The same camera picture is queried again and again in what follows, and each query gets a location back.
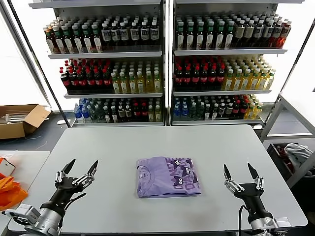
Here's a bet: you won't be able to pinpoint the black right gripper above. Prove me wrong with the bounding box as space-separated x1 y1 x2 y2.
223 162 274 222

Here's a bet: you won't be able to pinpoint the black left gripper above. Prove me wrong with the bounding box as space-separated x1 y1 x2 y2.
40 158 99 215

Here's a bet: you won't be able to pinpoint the purple t-shirt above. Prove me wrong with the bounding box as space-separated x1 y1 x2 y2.
134 156 202 199

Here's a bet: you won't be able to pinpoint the black storage bin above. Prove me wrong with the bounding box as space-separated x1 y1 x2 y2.
266 142 315 182

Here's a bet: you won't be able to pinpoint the red garment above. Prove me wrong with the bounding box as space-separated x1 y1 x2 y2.
276 145 295 174

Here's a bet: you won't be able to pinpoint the grey metal shelf board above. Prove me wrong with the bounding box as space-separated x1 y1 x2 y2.
172 89 272 96
175 0 306 4
72 119 164 126
63 91 164 98
173 48 288 56
29 0 163 9
47 50 163 59
171 118 262 125

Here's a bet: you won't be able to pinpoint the grey white crumpled garment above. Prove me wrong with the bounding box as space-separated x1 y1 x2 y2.
283 143 314 168

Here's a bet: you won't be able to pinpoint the cola bottle red cap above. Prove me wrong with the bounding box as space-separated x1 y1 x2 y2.
78 68 88 91
240 99 248 118
94 68 104 91
86 68 96 91
191 65 201 89
140 102 149 121
232 99 241 118
200 65 209 89
133 102 141 121
175 65 185 89
69 68 79 91
208 65 218 89
102 68 113 91
217 64 226 89
183 65 192 89
61 68 71 90

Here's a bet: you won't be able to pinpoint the small white orange box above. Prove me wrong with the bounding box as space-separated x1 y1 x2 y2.
0 154 17 176

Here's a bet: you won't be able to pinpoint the orange cloth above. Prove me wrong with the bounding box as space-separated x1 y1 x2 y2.
0 171 29 211

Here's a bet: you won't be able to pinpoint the open cardboard box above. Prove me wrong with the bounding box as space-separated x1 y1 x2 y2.
0 104 52 140

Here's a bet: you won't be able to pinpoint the white packing sheets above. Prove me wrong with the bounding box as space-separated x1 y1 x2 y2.
0 112 27 123

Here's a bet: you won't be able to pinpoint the thin dark diagonal pole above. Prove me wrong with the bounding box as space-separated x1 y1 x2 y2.
263 20 315 123

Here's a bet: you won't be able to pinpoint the dark tea bottle green label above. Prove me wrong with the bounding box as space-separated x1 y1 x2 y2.
216 20 226 48
62 24 74 53
82 23 94 53
186 20 196 48
53 25 64 53
72 23 84 53
206 20 216 48
225 20 235 48
176 20 186 48
196 20 206 48
92 22 103 52

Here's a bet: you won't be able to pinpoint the reddish tea bottle white cap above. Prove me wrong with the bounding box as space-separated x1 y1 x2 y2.
44 26 56 54

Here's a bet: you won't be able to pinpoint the dark drink bottle white label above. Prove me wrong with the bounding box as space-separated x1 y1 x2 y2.
253 19 265 48
263 19 275 48
271 19 284 48
140 21 150 51
120 21 131 51
150 20 160 51
130 21 141 51
101 22 112 51
111 21 122 51

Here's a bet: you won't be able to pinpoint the dark drink bottle beige label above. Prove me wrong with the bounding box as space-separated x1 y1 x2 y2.
234 19 246 48
244 19 256 48

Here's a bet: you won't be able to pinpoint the red drink bottle white cap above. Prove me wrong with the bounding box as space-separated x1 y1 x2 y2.
281 21 293 48

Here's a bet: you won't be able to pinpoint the grey metal shelf unit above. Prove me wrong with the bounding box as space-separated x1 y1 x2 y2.
169 0 306 125
28 0 170 127

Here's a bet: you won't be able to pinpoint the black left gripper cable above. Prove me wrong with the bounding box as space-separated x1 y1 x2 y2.
63 192 87 211

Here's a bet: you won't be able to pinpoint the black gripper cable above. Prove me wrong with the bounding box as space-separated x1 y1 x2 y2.
63 192 87 211
238 205 245 236

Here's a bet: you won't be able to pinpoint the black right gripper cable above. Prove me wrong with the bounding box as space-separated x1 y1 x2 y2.
238 205 245 236

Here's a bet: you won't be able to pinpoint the black diagonal frame pole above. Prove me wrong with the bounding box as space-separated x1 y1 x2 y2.
7 0 70 127

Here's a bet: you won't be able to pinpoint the grey metal frame table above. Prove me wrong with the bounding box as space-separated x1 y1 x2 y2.
259 92 315 189

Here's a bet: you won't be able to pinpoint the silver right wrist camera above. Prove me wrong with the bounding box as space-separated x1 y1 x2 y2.
272 216 289 231

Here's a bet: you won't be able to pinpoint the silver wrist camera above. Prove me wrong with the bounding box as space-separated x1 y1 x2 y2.
1 203 41 226
272 216 289 231

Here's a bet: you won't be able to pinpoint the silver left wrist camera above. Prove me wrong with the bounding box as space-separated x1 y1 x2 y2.
1 203 41 226

